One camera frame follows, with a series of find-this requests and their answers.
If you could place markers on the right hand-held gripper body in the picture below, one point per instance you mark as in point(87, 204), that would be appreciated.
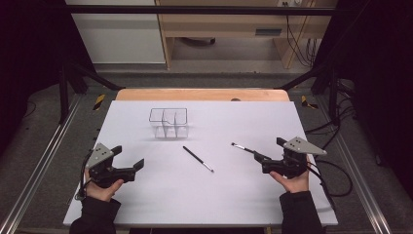
point(292, 164)

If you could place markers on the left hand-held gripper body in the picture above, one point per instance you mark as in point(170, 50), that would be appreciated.
point(101, 156)

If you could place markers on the clear plastic organizer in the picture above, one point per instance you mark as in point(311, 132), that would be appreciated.
point(168, 125)

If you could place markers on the person's right hand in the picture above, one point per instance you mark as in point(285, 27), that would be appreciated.
point(297, 185)

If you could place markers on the person's left hand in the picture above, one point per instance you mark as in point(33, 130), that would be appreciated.
point(102, 193)

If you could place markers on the yellow black tape strip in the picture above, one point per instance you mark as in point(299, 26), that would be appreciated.
point(307, 102)
point(99, 101)

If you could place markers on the white table mat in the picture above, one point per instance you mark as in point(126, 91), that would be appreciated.
point(181, 195)

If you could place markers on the wooden table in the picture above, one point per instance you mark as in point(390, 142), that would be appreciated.
point(195, 94)

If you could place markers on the white cabinet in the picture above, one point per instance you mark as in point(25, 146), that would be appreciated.
point(120, 39)

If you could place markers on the dark curtain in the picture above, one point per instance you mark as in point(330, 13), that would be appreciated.
point(29, 48)
point(383, 81)

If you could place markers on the light wooden desk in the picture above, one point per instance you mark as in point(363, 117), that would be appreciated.
point(227, 24)

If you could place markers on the white power strip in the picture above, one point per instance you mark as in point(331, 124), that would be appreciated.
point(290, 2)

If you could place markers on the aluminium floor rail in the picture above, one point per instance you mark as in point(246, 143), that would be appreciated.
point(39, 162)
point(357, 169)

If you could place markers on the black metal frame leg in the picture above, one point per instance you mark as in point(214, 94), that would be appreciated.
point(64, 94)
point(332, 94)

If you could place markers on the black metal frame bar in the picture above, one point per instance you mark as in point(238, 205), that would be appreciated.
point(195, 9)

